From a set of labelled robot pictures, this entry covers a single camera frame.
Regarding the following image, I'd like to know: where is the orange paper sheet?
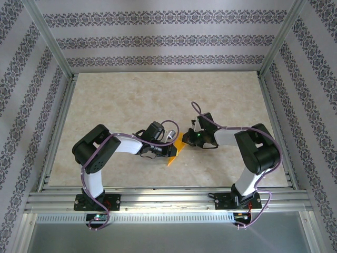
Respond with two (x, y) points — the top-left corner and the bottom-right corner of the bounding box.
(167, 131), (188, 167)

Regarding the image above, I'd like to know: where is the slotted grey cable duct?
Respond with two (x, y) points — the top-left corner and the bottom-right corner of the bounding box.
(35, 212), (235, 224)

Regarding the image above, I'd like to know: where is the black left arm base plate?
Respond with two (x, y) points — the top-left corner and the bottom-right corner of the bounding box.
(74, 193), (122, 211)

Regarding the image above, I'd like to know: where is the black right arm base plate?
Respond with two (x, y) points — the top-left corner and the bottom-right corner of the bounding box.
(214, 192), (262, 211)

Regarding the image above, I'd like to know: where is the aluminium corner post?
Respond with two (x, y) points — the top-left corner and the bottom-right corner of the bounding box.
(22, 0), (74, 80)
(259, 0), (309, 79)

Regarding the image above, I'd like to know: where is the aluminium side rail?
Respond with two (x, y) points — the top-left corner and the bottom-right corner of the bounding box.
(38, 73), (79, 192)
(256, 72), (301, 190)

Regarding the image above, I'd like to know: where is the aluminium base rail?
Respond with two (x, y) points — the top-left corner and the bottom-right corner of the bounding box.
(25, 186), (311, 213)

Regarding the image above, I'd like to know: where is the aluminium lower frame bar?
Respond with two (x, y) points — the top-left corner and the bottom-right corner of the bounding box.
(21, 212), (37, 253)
(300, 210), (318, 253)

